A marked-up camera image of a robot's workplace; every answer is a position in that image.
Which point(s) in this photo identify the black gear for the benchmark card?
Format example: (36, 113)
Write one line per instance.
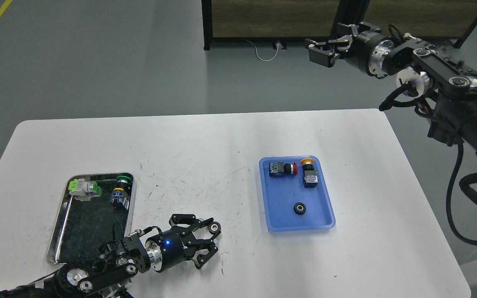
(214, 228)
(299, 208)

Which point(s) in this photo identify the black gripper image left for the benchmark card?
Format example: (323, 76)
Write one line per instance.
(180, 244)

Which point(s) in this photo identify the green black push button switch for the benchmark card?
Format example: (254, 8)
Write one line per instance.
(121, 194)

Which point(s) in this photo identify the black framed wooden cabinet right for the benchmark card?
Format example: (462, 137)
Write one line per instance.
(428, 19)

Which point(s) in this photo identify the black framed wooden cabinet left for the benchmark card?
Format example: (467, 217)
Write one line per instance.
(267, 19)

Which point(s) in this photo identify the red push button switch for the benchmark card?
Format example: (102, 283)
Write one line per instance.
(280, 169)

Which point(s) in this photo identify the silver metal tray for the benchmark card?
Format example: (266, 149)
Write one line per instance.
(81, 227)

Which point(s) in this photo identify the green white push button switch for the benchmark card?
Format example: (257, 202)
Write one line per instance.
(83, 190)

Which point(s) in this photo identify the yellow push button switch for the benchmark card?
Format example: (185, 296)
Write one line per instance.
(309, 173)

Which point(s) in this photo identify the blue plastic tray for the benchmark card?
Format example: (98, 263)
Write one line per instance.
(281, 193)

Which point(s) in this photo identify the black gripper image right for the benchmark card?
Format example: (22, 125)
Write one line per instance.
(361, 45)

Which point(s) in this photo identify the black framed wooden cabinet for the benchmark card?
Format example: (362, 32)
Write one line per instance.
(267, 19)
(428, 19)

